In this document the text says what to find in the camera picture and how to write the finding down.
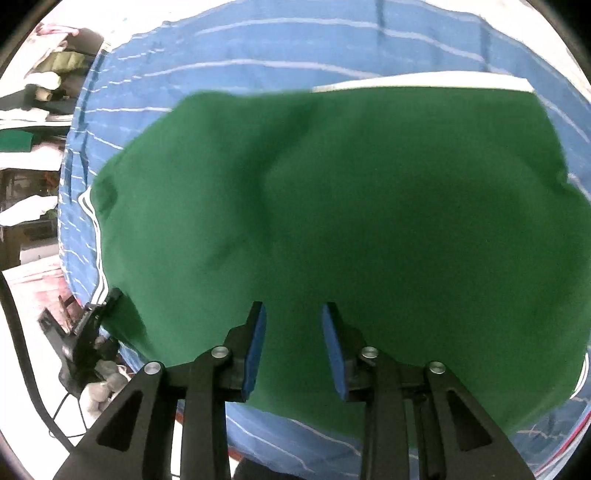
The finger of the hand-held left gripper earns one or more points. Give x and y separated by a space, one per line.
107 302

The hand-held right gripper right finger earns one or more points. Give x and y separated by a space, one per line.
333 350

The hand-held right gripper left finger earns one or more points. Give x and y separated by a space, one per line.
256 350

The green and cream varsity jacket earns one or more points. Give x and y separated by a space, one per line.
346 230

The rack of assorted clothes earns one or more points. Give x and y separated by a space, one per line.
37 115

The person's left hand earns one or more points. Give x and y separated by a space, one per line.
104 385

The blue striped bed sheet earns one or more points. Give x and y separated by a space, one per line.
277 46

